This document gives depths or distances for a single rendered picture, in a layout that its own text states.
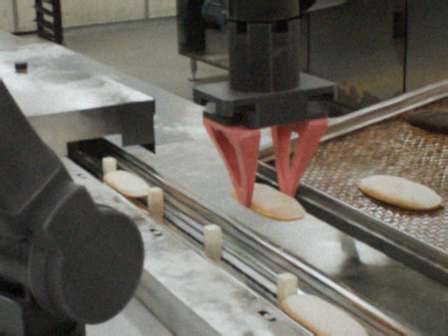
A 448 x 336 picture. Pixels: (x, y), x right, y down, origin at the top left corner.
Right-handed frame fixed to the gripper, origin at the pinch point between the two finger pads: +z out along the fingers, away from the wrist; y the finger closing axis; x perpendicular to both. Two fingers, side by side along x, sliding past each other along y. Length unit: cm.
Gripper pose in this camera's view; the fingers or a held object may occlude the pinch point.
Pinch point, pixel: (265, 192)
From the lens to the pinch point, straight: 84.8
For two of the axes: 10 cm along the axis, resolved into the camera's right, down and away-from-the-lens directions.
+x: 4.0, 2.7, -8.8
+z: 0.5, 9.5, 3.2
